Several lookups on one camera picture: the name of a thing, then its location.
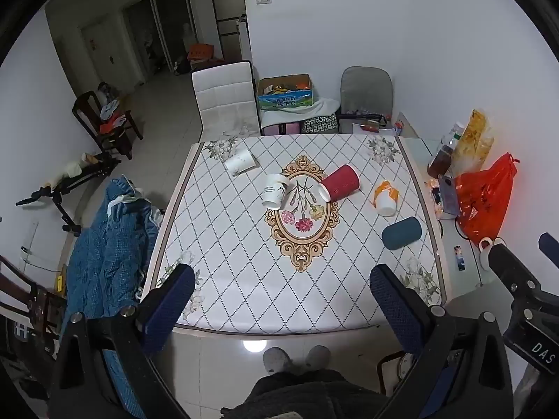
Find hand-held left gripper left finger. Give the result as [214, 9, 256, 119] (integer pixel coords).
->
[46, 264, 197, 419]

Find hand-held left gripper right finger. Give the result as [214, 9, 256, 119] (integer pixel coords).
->
[369, 264, 515, 419]

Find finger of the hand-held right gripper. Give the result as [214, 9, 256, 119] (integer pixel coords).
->
[488, 241, 547, 303]
[538, 232, 559, 268]

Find dark teal cup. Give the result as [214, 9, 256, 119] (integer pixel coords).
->
[381, 216, 423, 251]

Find orange and white cup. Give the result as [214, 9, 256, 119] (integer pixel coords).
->
[372, 181, 400, 217]

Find red paper cup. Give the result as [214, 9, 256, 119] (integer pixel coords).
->
[318, 164, 361, 202]

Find white cup with dark print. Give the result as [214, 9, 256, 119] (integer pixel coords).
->
[262, 174, 290, 209]

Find white cup with gold print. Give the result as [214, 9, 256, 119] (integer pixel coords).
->
[224, 147, 258, 177]

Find white mug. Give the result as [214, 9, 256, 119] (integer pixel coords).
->
[478, 236, 504, 272]

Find glass top side table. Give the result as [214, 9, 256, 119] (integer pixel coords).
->
[399, 137, 518, 317]

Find orange plastic bag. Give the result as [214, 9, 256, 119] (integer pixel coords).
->
[454, 153, 521, 246]

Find blue quilted blanket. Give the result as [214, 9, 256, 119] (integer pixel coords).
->
[65, 175, 165, 419]

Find floral diamond pattern tablecloth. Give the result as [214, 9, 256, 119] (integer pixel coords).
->
[140, 133, 449, 337]

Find grey slipper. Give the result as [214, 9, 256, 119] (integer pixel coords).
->
[263, 347, 292, 374]
[306, 345, 332, 372]

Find grey smartphone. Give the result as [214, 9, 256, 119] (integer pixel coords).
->
[437, 175, 462, 217]

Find person's legs in dark pants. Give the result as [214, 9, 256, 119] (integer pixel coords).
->
[220, 369, 389, 419]

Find yellow snack bag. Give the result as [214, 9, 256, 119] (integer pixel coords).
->
[451, 109, 495, 176]

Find brown liquid bottle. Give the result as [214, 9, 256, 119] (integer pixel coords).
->
[427, 137, 456, 179]

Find clear bottle with white cap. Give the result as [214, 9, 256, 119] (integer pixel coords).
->
[448, 121, 466, 148]

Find brown wooden chair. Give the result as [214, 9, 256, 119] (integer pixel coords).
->
[0, 255, 66, 346]

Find black tripod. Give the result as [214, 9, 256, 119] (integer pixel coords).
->
[15, 150, 123, 237]

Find black patterned bag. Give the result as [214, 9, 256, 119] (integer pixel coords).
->
[301, 113, 340, 135]

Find pile of clothes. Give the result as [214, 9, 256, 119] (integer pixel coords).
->
[97, 83, 128, 135]

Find pink storage box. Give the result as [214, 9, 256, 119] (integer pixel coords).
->
[261, 122, 302, 137]

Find dark wooden chair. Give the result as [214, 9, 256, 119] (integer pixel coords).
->
[72, 83, 144, 160]

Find white padded chair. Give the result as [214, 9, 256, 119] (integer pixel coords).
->
[191, 61, 262, 141]

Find grey cushioned chair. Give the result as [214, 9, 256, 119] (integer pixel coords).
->
[338, 66, 394, 134]

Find blue green cardboard box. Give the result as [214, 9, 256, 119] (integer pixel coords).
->
[257, 74, 318, 112]

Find orange box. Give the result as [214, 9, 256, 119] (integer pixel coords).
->
[188, 44, 216, 63]

